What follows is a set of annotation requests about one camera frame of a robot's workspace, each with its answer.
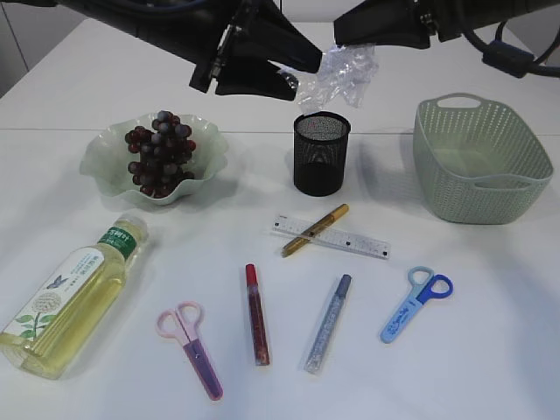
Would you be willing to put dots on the pink purple scissors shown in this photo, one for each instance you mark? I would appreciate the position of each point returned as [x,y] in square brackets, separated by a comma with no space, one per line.
[182,324]

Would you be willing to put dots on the clear plastic sheet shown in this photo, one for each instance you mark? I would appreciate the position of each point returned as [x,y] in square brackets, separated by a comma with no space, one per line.
[345,71]

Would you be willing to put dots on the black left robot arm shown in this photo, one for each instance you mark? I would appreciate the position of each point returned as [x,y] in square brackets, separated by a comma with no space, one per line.
[168,25]

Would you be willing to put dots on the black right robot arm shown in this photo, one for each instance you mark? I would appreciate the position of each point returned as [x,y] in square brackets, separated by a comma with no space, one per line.
[481,13]

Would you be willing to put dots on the clear plastic ruler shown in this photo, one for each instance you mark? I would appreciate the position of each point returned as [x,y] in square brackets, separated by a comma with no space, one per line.
[333,238]

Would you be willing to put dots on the black mesh pen cup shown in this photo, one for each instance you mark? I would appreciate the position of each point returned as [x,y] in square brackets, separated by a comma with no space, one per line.
[320,151]

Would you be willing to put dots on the silver glitter glue tube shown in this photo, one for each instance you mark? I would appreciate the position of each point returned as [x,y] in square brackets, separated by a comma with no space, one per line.
[325,331]

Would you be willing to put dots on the red glitter glue tube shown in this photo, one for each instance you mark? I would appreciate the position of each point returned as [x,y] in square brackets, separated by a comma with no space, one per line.
[257,323]

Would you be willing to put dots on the blue capped scissors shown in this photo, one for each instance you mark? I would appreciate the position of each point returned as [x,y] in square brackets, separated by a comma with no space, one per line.
[425,285]

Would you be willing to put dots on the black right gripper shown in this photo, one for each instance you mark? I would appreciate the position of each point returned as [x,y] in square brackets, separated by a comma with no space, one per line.
[397,23]

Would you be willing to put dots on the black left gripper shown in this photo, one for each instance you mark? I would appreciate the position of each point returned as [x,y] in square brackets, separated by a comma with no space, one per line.
[239,38]

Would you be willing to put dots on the yellow tea bottle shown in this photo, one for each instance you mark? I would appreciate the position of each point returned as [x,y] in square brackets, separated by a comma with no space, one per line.
[50,329]

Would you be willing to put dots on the purple artificial grape bunch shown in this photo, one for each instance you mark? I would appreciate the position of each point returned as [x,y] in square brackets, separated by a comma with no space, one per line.
[163,152]

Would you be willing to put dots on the gold marker pen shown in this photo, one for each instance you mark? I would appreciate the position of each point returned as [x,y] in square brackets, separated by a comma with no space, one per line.
[318,227]

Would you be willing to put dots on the green woven plastic basket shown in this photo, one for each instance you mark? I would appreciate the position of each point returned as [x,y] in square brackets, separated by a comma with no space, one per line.
[480,165]

